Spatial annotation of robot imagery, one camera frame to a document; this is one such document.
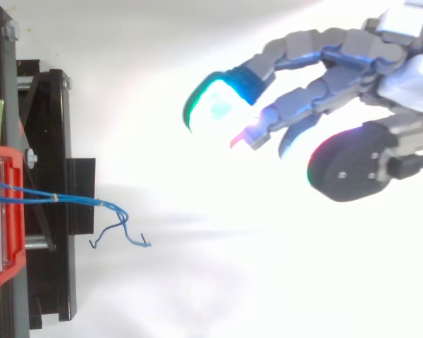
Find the blue cable bundle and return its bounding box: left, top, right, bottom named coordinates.
left=0, top=180, right=153, bottom=249

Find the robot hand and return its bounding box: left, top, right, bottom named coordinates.
left=181, top=0, right=423, bottom=204

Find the red plastic bin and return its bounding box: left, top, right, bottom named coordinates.
left=0, top=144, right=27, bottom=295

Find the black stand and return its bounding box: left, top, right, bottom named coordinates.
left=0, top=5, right=97, bottom=338

